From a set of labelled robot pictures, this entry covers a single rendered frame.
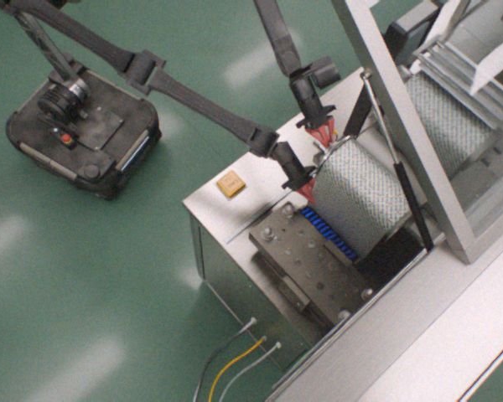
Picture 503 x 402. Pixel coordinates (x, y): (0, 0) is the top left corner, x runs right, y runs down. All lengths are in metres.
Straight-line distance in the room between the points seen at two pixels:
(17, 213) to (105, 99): 0.72
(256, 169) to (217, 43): 1.58
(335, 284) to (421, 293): 0.65
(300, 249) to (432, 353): 0.56
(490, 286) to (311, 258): 0.53
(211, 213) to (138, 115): 1.10
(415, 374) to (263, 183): 0.88
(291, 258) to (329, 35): 2.06
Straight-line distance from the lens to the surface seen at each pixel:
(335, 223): 1.53
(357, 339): 0.85
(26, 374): 2.62
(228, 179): 1.71
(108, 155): 2.54
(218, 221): 1.68
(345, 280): 1.53
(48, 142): 2.69
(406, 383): 1.09
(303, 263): 1.52
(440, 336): 1.12
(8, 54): 3.38
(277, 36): 1.43
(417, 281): 0.90
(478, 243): 0.93
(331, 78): 1.39
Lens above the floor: 2.47
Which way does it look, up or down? 67 degrees down
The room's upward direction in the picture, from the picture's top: 7 degrees clockwise
